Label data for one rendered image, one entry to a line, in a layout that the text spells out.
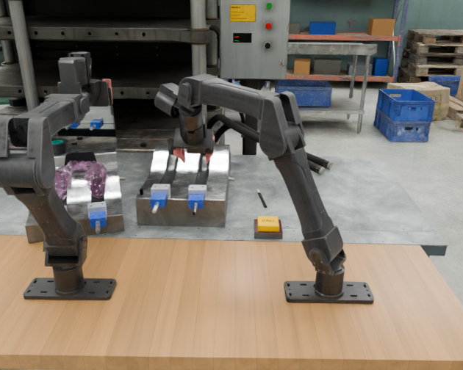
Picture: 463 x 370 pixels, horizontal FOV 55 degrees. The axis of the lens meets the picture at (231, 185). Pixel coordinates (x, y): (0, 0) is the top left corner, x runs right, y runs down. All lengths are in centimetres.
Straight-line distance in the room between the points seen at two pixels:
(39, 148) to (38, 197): 10
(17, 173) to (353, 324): 73
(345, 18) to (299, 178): 700
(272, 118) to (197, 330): 47
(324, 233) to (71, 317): 57
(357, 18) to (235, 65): 598
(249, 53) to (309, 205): 117
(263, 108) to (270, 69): 112
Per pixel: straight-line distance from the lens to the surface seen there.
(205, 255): 120
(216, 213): 130
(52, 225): 97
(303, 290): 108
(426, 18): 816
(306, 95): 500
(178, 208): 131
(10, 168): 86
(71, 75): 110
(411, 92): 546
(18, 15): 213
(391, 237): 136
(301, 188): 97
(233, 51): 204
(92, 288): 111
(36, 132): 85
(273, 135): 94
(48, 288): 114
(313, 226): 99
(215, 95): 103
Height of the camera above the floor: 145
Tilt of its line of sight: 24 degrees down
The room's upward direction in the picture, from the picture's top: 1 degrees clockwise
